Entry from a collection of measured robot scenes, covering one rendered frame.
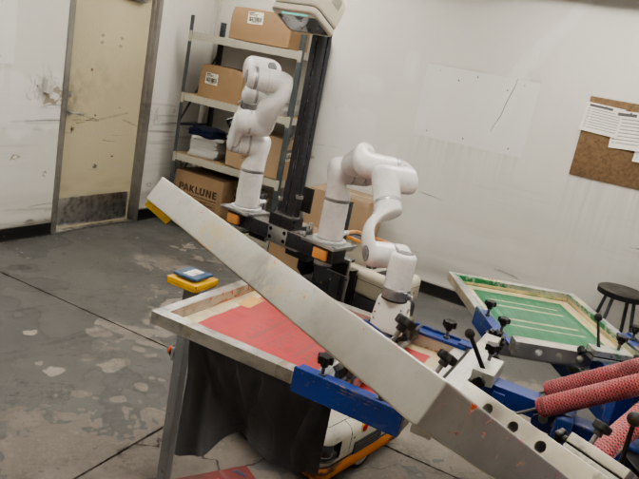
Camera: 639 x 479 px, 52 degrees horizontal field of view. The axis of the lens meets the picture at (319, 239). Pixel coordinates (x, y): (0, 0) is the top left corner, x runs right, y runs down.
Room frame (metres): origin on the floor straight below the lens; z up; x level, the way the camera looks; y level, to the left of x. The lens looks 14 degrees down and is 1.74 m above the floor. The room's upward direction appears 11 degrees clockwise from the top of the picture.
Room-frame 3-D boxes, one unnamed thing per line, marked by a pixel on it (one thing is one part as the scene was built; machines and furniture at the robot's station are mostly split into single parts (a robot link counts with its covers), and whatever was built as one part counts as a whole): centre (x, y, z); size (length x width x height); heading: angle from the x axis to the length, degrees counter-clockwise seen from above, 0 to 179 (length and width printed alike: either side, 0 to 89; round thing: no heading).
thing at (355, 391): (1.48, -0.15, 0.97); 0.30 x 0.05 x 0.07; 65
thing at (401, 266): (1.78, -0.24, 1.25); 0.15 x 0.10 x 0.11; 18
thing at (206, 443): (1.67, 0.09, 0.74); 0.46 x 0.04 x 0.42; 65
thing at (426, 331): (1.98, -0.38, 0.97); 0.30 x 0.05 x 0.07; 65
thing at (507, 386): (1.59, -0.56, 1.02); 0.17 x 0.06 x 0.05; 65
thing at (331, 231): (2.36, -0.04, 1.21); 0.16 x 0.13 x 0.15; 144
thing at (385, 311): (1.74, -0.24, 1.12); 0.10 x 0.07 x 0.11; 65
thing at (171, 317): (1.83, -0.05, 0.97); 0.79 x 0.58 x 0.04; 65
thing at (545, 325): (2.29, -0.93, 1.05); 1.08 x 0.61 x 0.23; 5
